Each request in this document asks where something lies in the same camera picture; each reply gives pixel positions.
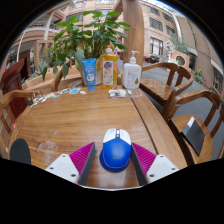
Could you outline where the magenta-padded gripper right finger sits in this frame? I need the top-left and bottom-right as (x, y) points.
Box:
(130, 142), (180, 187)

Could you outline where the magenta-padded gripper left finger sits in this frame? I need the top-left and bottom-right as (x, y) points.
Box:
(44, 142), (97, 186)

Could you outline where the blue and white computer mouse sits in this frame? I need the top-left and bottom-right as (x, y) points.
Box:
(98, 128), (133, 173)

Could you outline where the black round mouse pad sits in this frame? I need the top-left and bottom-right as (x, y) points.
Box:
(9, 138), (32, 165)

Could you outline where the black notebook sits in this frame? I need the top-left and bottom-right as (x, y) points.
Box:
(181, 116), (206, 157)

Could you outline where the round-back wooden armchair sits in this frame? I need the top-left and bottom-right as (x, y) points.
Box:
(162, 89), (224, 166)
(51, 68), (84, 93)
(0, 89), (43, 158)
(139, 62), (195, 108)

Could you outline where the small blue card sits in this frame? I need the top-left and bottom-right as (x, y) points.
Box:
(68, 87), (82, 95)

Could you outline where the clear plastic packet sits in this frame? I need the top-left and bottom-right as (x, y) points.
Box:
(108, 88), (128, 99)

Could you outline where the blue squeeze tube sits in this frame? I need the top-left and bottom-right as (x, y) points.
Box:
(81, 58), (98, 92)

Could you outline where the white pump bottle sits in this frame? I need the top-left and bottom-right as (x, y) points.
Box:
(122, 50), (142, 90)

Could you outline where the yellow flowering potted plant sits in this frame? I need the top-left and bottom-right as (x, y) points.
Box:
(193, 68), (204, 84)

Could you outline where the spiky agave plant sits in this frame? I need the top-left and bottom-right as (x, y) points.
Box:
(33, 59), (51, 80)

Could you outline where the yellow liquid soap bottle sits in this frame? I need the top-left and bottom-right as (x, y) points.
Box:
(100, 45), (119, 91)

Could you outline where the white sculpture on plinth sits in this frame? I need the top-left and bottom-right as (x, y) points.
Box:
(164, 39), (178, 64)

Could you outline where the green plant in white pot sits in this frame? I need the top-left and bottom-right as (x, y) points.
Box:
(41, 10), (132, 86)

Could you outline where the dark red wooden pedestal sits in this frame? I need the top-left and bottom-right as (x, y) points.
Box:
(0, 59), (29, 118)

